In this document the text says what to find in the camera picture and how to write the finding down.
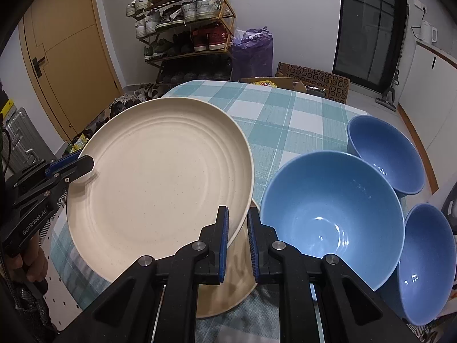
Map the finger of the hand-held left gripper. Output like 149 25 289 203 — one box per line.
13 155 95 219
45 151 82 178

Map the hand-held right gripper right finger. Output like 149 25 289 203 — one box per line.
247 207 411 343

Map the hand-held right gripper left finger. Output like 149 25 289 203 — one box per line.
53 205 230 343

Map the beige speckled plate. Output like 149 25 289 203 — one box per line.
195 198 260 319
66 97 255 282

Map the large blue bowl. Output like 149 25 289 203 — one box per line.
259 151 405 292

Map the small blue bowl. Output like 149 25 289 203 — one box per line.
378 202 457 326
347 115 426 196

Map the person's left forearm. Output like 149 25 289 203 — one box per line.
0 280 58 336

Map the person's left hand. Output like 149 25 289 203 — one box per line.
5 238 49 294

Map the green snack packet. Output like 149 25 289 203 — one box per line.
69 134 90 154

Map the silver suitcase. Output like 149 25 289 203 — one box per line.
2 107 40 167

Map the scattered sneakers pile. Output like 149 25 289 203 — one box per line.
95 83 168 133

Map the yellow wooden door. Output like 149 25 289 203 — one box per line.
18 0 124 143

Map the teal checkered tablecloth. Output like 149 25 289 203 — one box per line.
50 79 440 343

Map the brown cardboard box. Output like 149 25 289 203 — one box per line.
241 77 308 94

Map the patterned cardboard sheet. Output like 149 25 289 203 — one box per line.
275 62 350 104

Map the purple plastic bag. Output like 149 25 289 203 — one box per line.
231 27 275 82

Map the wooden shoe rack with shoes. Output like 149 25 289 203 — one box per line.
125 0 232 82

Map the grey stick vacuum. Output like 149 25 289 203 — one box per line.
375 3 409 112

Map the white base cabinet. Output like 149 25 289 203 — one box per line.
396 39 457 161

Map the black glass door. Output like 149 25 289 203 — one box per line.
332 0 408 88

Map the white electric kettle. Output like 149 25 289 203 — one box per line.
418 19 438 43

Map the black door handle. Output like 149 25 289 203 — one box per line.
31 57 47 77

